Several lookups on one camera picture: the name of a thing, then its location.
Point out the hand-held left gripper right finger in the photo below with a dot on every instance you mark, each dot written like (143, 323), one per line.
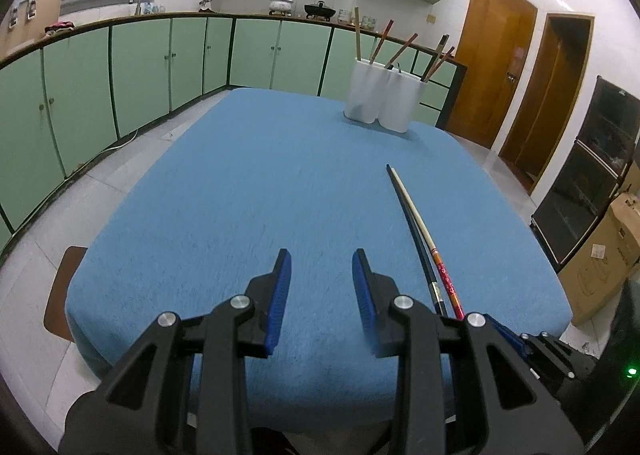
(362, 302)

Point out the cluster of glass jars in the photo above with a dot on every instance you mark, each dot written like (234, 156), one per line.
(345, 15)

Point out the green kitchen counter cabinet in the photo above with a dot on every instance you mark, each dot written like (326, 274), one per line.
(75, 85)

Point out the wooden door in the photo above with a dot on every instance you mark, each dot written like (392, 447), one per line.
(490, 60)

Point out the plain bamboo chopstick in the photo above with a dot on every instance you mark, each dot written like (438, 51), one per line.
(358, 35)
(437, 55)

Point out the black glass-door cabinet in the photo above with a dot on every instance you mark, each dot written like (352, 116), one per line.
(585, 185)

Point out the blue tablecloth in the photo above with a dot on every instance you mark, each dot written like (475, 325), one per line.
(275, 185)

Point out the cardboard box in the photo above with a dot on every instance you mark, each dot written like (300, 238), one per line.
(600, 260)

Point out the small metal kettle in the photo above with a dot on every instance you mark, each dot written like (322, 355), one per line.
(205, 4)

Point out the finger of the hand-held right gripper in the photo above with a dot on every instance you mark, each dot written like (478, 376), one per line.
(505, 332)

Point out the cluster of small bottles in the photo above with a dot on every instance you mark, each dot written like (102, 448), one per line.
(152, 8)

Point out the white cooking pot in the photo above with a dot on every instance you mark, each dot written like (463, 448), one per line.
(281, 5)

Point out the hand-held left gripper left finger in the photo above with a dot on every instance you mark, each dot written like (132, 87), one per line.
(280, 302)

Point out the brown wooden chair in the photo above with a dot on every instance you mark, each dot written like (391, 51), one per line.
(62, 290)

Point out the white plastic cup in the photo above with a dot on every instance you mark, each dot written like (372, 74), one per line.
(402, 105)
(365, 90)

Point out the black wok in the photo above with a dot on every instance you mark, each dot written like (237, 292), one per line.
(320, 11)

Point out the red floral bamboo chopstick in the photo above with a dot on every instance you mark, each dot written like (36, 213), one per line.
(445, 60)
(402, 51)
(446, 280)

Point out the red cloth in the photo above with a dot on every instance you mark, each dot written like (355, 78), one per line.
(60, 26)

